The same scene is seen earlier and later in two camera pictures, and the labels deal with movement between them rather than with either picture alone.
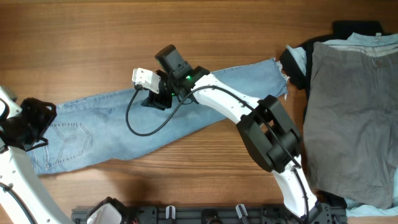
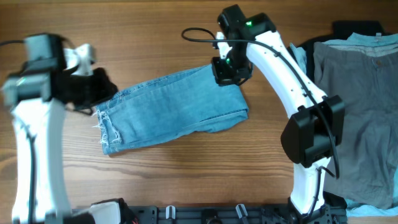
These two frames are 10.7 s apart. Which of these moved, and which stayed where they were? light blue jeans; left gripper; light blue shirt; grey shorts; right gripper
Moved: right gripper; light blue jeans; left gripper
Stayed: light blue shirt; grey shorts
